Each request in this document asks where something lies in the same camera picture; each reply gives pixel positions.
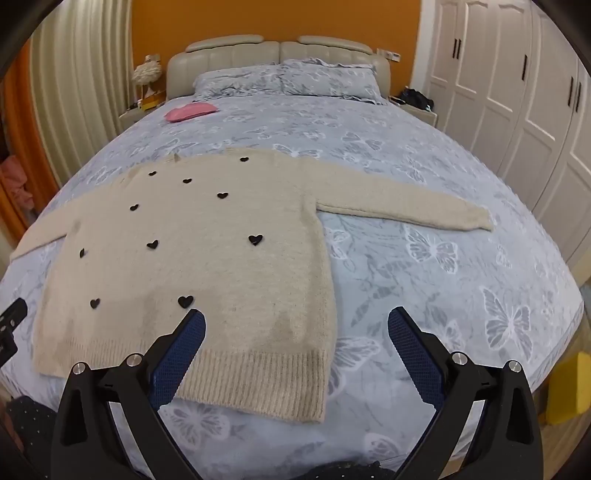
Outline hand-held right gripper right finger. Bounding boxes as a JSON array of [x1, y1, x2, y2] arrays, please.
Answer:
[[387, 305, 544, 480]]

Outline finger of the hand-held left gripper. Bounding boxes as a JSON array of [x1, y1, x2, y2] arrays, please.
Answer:
[[0, 298, 28, 371]]

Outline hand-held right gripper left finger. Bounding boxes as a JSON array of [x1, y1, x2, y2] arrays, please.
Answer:
[[50, 308, 206, 480]]

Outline beige sweater with black hearts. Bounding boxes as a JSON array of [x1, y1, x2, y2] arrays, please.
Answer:
[[10, 148, 495, 424]]

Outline pink hanging clothes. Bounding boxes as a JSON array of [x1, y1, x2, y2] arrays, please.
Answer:
[[0, 154, 37, 217]]

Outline grey butterfly print duvet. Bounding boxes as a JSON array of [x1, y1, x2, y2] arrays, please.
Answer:
[[0, 95, 585, 476]]

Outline person's dark dotted clothing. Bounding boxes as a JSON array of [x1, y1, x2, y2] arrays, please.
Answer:
[[7, 396, 63, 480]]

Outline yellow block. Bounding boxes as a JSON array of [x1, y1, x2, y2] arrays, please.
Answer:
[[545, 351, 591, 426]]

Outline orange curtain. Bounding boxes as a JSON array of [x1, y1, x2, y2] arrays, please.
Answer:
[[0, 39, 61, 241]]

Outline beige bedside table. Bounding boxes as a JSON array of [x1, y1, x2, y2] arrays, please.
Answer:
[[389, 95, 438, 126], [117, 102, 160, 121]]

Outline cream pleated curtain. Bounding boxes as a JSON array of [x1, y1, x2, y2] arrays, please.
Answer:
[[28, 0, 139, 188]]

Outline pink cloth pouch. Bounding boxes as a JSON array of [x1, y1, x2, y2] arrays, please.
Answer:
[[165, 102, 219, 123]]

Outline black bag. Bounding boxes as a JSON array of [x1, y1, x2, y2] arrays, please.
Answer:
[[398, 88, 435, 112]]

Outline white feather table lamp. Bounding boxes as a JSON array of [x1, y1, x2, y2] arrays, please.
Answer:
[[133, 54, 163, 99]]

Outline white panelled wardrobe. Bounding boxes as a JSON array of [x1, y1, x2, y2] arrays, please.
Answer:
[[411, 0, 591, 273]]

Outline grey butterfly print pillow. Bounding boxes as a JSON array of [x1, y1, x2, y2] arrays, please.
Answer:
[[279, 58, 386, 106], [191, 66, 288, 103]]

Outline beige padded bed headboard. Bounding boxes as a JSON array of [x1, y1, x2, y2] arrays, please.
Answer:
[[165, 33, 392, 100]]

